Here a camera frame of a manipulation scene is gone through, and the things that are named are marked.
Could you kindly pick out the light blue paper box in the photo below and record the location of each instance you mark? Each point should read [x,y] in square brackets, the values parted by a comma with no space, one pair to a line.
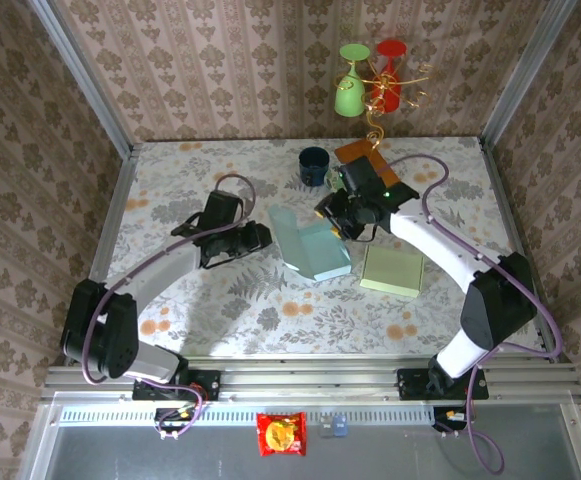
[320,255]

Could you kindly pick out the light green paper box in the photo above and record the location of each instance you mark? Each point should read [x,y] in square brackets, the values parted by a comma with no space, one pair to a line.
[392,270]

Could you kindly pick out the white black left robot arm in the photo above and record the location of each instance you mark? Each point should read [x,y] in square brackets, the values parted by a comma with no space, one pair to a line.
[160,270]

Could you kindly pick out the dark blue cup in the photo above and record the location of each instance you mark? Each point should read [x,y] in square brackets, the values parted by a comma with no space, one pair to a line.
[314,165]

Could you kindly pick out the green wine glass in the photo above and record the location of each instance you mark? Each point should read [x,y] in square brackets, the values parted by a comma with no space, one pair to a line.
[347,100]

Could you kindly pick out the red wine glass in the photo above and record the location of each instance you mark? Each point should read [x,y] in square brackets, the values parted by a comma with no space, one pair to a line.
[392,50]

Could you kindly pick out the small blue sachet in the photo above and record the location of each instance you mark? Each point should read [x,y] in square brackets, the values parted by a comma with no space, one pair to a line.
[340,426]

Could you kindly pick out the small grey sachet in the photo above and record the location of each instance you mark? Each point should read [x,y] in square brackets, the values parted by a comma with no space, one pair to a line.
[326,427]

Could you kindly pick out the red snack packet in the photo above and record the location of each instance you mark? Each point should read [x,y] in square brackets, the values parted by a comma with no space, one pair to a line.
[280,435]

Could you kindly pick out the aluminium extrusion frame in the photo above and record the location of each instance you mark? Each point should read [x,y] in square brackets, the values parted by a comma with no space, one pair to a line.
[320,372]

